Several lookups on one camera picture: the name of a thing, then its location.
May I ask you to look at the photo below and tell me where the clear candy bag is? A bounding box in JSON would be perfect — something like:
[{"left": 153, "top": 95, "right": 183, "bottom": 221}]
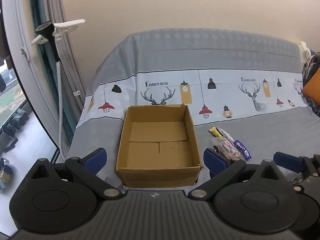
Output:
[{"left": 212, "top": 137, "right": 241, "bottom": 159}]

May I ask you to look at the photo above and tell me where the purple chocolate bar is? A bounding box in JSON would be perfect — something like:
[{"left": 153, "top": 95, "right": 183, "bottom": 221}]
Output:
[{"left": 234, "top": 140, "right": 252, "bottom": 161}]

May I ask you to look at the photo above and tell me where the silver foil snack packet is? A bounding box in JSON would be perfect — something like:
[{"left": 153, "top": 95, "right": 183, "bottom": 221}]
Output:
[{"left": 217, "top": 127, "right": 235, "bottom": 143}]

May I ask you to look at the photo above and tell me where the yellow snack bar wrapper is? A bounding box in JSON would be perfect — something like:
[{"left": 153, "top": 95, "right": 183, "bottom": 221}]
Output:
[{"left": 209, "top": 126, "right": 222, "bottom": 137}]

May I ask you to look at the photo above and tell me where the brown cardboard box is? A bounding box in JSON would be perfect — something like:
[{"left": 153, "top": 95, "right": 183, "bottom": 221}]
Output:
[{"left": 116, "top": 105, "right": 202, "bottom": 188}]

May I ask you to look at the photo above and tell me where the orange cushion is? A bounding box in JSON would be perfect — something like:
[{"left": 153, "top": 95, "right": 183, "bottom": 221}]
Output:
[{"left": 302, "top": 69, "right": 320, "bottom": 105}]

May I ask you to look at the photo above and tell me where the grey curtain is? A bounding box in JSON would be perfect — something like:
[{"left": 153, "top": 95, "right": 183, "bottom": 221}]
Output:
[{"left": 29, "top": 0, "right": 85, "bottom": 145}]

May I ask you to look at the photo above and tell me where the white garment steamer head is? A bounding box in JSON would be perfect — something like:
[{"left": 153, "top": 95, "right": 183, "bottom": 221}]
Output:
[{"left": 31, "top": 19, "right": 85, "bottom": 44}]

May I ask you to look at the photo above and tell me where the braided steamer hose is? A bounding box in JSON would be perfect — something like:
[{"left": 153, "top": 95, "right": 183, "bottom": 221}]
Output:
[{"left": 56, "top": 60, "right": 67, "bottom": 161}]

